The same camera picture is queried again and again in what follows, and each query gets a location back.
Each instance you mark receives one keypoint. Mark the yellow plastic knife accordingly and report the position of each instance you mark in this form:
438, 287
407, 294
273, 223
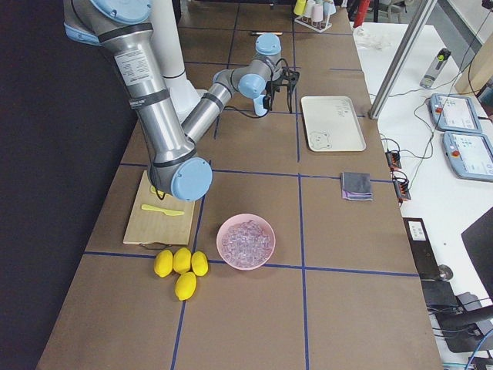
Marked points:
167, 212

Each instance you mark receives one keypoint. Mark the black power strip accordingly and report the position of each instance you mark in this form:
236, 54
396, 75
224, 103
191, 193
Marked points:
393, 159
401, 189

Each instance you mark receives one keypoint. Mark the whole yellow lemon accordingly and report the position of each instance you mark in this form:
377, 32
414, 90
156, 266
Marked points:
182, 260
199, 264
185, 286
163, 263

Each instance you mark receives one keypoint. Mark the cream bear serving tray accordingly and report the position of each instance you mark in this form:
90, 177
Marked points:
331, 124

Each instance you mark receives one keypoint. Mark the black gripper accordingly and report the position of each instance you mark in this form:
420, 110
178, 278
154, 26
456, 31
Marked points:
266, 102

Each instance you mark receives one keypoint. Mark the wooden cutting board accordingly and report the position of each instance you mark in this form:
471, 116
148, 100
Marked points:
152, 226

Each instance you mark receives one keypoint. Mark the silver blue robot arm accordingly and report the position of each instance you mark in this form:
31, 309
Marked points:
143, 39

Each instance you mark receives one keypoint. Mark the pink bowl of ice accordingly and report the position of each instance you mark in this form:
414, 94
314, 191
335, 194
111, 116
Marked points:
245, 241

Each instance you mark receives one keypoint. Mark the white cup rack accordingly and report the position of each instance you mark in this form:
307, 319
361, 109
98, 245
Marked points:
318, 26

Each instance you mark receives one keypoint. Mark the yellow cup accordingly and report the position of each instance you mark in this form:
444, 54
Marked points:
299, 7

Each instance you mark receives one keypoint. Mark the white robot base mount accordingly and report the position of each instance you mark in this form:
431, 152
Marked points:
167, 50

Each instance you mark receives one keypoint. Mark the aluminium frame post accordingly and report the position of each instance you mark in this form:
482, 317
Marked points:
410, 37

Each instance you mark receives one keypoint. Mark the pink cup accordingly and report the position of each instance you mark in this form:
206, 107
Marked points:
317, 13

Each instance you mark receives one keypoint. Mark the light blue plastic cup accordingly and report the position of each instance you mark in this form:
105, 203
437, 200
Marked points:
258, 106

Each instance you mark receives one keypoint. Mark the grey purple folded cloth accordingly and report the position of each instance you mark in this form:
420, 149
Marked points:
356, 186

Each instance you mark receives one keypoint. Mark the blue teach pendant tablet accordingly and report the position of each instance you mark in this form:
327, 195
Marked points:
470, 155
454, 113

